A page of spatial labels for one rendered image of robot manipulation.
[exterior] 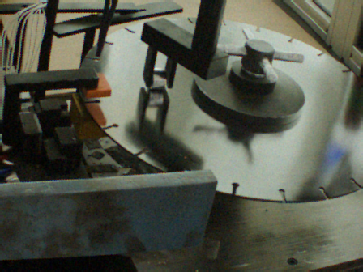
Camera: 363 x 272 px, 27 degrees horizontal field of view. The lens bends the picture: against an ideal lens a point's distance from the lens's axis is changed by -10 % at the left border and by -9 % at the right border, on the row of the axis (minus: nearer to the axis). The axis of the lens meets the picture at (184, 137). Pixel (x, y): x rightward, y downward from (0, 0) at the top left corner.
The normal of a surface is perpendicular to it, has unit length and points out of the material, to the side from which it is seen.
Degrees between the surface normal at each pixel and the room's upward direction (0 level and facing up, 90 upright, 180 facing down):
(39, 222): 90
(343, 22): 90
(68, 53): 0
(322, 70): 0
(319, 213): 0
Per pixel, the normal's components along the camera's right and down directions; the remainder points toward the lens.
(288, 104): 0.24, -0.77
